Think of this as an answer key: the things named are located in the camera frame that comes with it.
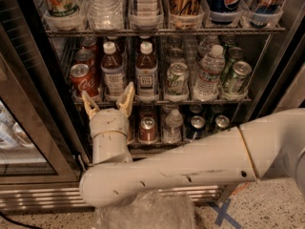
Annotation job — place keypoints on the clear water bottle middle shelf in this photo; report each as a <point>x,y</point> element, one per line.
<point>211,67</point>

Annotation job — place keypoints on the front red cola can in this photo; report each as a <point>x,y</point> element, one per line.
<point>82,79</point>

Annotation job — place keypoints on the front diet lime soda can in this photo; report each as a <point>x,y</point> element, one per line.
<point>177,78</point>

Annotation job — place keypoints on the dark blue can lower shelf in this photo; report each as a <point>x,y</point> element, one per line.
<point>196,127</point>

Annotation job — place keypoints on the middle wire shelf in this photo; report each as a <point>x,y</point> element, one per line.
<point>186,102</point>

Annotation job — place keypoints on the wire shelf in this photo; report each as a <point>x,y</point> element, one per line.
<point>186,102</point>
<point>164,32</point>

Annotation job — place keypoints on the clear plastic bag on floor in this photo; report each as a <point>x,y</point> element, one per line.
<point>149,210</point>

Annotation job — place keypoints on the top wire shelf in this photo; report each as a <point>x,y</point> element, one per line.
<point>164,32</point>

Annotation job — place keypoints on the white labelled bottle top shelf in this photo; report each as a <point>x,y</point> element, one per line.
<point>146,0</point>

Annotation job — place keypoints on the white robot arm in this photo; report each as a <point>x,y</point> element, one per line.
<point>268,147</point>

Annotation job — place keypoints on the tea bottle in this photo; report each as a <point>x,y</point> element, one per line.
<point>113,70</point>
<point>146,70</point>

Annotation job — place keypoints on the left glass fridge door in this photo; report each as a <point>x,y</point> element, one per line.
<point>35,89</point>

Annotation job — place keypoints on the clear water bottle shelf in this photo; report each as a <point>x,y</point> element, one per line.
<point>211,67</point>
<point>105,15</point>

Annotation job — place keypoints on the open right fridge door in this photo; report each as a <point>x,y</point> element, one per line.
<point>295,94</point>

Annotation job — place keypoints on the front green soda can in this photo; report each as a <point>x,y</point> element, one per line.
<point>237,77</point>

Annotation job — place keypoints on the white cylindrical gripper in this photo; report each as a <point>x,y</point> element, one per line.
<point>109,121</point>

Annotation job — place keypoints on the dark bottle top shelf right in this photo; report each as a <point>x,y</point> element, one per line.
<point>262,12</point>

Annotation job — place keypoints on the green can lower shelf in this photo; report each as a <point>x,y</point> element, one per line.
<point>221,123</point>

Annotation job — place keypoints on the red can lower shelf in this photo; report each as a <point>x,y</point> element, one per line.
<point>147,129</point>

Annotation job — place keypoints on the blue tape cross on floor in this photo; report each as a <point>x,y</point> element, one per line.
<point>222,214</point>

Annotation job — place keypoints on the red cola can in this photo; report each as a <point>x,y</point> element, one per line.
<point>89,43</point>
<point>85,56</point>
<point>82,79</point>

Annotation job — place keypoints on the green soda can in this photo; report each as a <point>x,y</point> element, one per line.
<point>237,77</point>
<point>233,54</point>

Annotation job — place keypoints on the clear water bottle top shelf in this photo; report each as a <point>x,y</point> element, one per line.
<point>105,15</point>

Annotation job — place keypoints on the water bottle lower shelf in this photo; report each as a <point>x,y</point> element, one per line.
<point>172,127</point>

